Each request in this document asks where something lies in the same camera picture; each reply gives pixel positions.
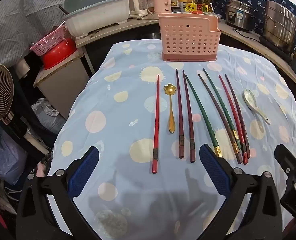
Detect green chopstick gold band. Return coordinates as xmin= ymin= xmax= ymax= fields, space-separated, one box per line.
xmin=184 ymin=74 xmax=223 ymax=158

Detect brown chopstick gold band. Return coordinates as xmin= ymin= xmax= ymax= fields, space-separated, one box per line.
xmin=198 ymin=73 xmax=243 ymax=165

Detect dark green chopstick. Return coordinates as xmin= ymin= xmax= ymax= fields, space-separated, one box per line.
xmin=203 ymin=68 xmax=241 ymax=151

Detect dark maroon chopstick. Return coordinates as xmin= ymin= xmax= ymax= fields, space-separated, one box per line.
xmin=176 ymin=69 xmax=184 ymax=159

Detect dark purple chopstick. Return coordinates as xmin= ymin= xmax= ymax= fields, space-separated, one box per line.
xmin=224 ymin=74 xmax=251 ymax=159

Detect bright red chopstick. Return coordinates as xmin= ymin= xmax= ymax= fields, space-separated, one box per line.
xmin=152 ymin=74 xmax=160 ymax=174

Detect white ceramic soup spoon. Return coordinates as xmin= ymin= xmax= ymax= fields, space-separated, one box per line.
xmin=242 ymin=89 xmax=271 ymax=125

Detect gold flower spoon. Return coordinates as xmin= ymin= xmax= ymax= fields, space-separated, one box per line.
xmin=164 ymin=83 xmax=177 ymax=134

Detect pink perforated utensil holder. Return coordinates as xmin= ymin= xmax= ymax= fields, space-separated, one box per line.
xmin=158 ymin=13 xmax=221 ymax=62

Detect light blue patterned tablecloth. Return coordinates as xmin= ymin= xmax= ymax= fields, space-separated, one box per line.
xmin=50 ymin=40 xmax=296 ymax=239

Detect red plastic basin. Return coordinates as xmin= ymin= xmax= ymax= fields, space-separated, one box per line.
xmin=41 ymin=38 xmax=77 ymax=70

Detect pink plastic basket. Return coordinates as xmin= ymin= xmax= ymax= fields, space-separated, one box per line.
xmin=30 ymin=25 xmax=66 ymax=56

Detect stainless steel steamer pot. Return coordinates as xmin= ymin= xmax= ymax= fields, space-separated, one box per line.
xmin=263 ymin=1 xmax=296 ymax=53

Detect silver rice cooker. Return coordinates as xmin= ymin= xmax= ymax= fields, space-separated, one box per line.
xmin=226 ymin=0 xmax=254 ymax=31

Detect cooking oil bottle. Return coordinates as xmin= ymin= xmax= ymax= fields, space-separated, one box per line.
xmin=202 ymin=0 xmax=213 ymax=12

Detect dish drainer box with lid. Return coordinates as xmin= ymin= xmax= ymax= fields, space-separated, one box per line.
xmin=63 ymin=0 xmax=130 ymax=37

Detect yellow seasoning bag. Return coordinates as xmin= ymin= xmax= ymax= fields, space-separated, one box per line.
xmin=185 ymin=2 xmax=197 ymax=13

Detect grey striped curtain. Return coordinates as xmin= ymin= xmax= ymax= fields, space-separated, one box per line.
xmin=0 ymin=0 xmax=64 ymax=67

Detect pink electric kettle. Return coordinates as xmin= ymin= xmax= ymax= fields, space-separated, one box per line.
xmin=153 ymin=0 xmax=171 ymax=14

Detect white glass kettle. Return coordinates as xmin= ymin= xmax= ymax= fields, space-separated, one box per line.
xmin=128 ymin=0 xmax=149 ymax=18

